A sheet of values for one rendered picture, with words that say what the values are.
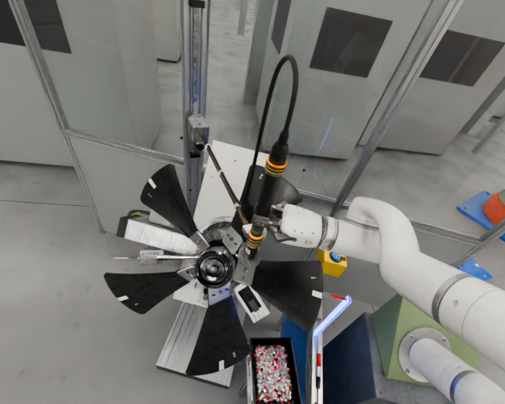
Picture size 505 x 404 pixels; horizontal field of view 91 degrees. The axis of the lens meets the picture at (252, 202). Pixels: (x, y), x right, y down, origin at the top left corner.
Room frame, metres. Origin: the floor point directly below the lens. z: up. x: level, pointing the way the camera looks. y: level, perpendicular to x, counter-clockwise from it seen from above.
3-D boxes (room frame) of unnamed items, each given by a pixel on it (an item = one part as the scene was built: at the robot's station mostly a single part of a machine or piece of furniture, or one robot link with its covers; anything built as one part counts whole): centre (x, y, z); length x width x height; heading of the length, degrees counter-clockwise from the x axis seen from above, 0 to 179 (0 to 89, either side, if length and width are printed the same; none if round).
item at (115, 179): (1.16, -0.07, 0.50); 2.59 x 0.03 x 0.91; 87
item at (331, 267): (0.72, -0.40, 1.02); 0.16 x 0.10 x 0.11; 177
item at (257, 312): (0.47, -0.08, 0.98); 0.20 x 0.16 x 0.20; 177
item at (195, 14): (1.02, 0.33, 1.48); 0.05 x 0.03 x 0.62; 122
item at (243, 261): (0.45, -0.02, 1.31); 0.09 x 0.07 x 0.10; 32
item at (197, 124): (0.97, 0.31, 1.35); 0.10 x 0.07 x 0.08; 32
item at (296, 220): (0.44, -0.14, 1.45); 0.11 x 0.10 x 0.07; 88
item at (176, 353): (0.65, 0.10, 0.04); 0.62 x 0.46 x 0.08; 177
